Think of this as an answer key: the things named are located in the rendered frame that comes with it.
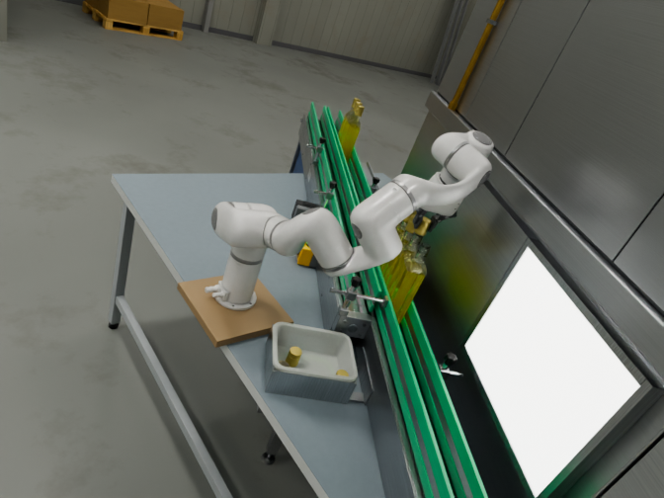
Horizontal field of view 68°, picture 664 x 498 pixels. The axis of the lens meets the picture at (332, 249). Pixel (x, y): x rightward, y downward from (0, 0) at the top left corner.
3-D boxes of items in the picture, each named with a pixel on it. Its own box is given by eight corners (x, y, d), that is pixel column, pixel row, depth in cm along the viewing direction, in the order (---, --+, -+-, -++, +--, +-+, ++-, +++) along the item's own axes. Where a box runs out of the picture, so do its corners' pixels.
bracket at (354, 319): (364, 340, 141) (372, 322, 138) (332, 335, 139) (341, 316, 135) (362, 332, 144) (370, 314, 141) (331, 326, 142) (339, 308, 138)
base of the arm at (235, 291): (212, 314, 136) (224, 271, 128) (198, 286, 144) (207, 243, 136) (262, 307, 145) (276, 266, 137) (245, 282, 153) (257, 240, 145)
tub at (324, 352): (348, 403, 127) (360, 380, 123) (264, 391, 122) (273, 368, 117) (340, 355, 142) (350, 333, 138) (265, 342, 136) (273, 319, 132)
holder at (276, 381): (366, 407, 129) (376, 386, 125) (264, 392, 122) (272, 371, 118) (356, 360, 143) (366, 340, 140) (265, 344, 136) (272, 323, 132)
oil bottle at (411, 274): (399, 326, 142) (430, 268, 131) (381, 322, 140) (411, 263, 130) (395, 313, 146) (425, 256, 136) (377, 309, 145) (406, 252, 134)
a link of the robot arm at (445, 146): (468, 156, 105) (437, 128, 108) (444, 192, 112) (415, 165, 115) (502, 143, 114) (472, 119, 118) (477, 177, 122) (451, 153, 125)
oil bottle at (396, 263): (393, 312, 146) (423, 255, 136) (376, 309, 145) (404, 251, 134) (389, 300, 151) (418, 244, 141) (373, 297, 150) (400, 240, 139)
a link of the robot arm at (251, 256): (271, 265, 137) (286, 216, 129) (225, 265, 130) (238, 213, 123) (260, 245, 144) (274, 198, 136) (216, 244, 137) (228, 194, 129)
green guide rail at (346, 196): (372, 312, 142) (381, 291, 138) (369, 311, 142) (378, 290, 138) (321, 119, 288) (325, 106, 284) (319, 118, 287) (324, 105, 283)
